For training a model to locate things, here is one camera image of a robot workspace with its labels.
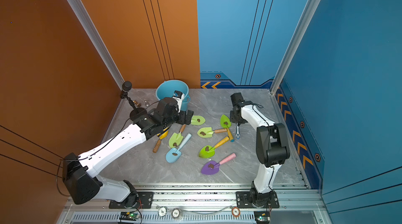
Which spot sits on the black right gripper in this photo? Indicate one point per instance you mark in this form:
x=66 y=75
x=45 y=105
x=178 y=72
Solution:
x=232 y=119

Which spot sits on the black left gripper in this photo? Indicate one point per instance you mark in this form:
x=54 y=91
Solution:
x=183 y=120

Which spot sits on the green trowel yellow blue handle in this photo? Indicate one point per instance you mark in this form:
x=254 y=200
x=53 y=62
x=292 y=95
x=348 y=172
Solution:
x=226 y=123

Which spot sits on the white cleaning brush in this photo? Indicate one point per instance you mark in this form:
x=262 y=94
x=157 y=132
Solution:
x=238 y=130

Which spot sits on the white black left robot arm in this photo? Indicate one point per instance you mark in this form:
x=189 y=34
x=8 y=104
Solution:
x=81 y=174

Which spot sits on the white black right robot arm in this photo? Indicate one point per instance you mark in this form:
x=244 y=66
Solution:
x=271 y=147

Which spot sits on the light blue plastic bucket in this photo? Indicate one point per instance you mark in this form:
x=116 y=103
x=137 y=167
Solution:
x=170 y=89

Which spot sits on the light blue trowel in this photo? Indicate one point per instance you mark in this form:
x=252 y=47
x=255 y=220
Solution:
x=174 y=153

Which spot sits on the black microphone on stand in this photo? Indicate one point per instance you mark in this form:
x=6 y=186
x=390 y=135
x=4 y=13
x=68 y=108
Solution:
x=132 y=104

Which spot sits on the small brown chess piece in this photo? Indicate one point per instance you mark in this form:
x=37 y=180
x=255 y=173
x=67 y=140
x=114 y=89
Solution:
x=137 y=103

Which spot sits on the green trowel brown handle upper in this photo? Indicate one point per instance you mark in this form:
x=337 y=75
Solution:
x=197 y=120

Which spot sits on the green trowel wooden handle left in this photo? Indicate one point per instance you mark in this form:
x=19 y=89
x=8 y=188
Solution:
x=176 y=138

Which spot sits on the green trowel wooden handle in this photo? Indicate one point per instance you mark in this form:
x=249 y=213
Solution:
x=207 y=132
x=176 y=138

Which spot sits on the yellow trowel wooden handle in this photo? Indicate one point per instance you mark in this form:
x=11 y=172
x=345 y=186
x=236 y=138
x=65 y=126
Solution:
x=160 y=138

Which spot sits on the green trowel wooden handle centre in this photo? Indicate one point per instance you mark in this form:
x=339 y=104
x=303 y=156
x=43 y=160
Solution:
x=207 y=132

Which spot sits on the lime trowel yellow handle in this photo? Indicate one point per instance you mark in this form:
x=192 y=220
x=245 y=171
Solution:
x=209 y=151

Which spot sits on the purple trowel pink handle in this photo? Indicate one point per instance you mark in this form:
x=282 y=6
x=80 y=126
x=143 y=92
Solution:
x=213 y=167

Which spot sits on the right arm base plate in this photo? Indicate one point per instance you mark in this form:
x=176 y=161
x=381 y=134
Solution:
x=257 y=200

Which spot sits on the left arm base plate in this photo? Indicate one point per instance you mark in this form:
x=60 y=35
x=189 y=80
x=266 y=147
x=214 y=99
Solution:
x=139 y=200

